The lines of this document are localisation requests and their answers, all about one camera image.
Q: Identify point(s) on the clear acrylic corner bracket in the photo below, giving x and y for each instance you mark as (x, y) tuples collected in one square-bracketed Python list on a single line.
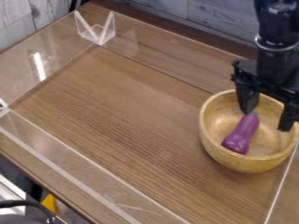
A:
[(99, 34)]

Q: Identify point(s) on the clear acrylic enclosure wall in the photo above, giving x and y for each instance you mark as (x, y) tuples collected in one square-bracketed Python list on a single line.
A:
[(100, 123)]

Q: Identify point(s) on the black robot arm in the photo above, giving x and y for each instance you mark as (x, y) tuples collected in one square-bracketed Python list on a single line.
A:
[(271, 74)]

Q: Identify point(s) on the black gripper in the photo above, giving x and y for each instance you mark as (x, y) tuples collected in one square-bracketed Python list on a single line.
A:
[(251, 85)]

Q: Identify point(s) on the purple toy eggplant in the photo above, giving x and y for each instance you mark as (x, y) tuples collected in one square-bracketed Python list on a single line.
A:
[(236, 141)]

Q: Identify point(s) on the brown wooden bowl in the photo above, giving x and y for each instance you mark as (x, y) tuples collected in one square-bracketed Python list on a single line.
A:
[(271, 146)]

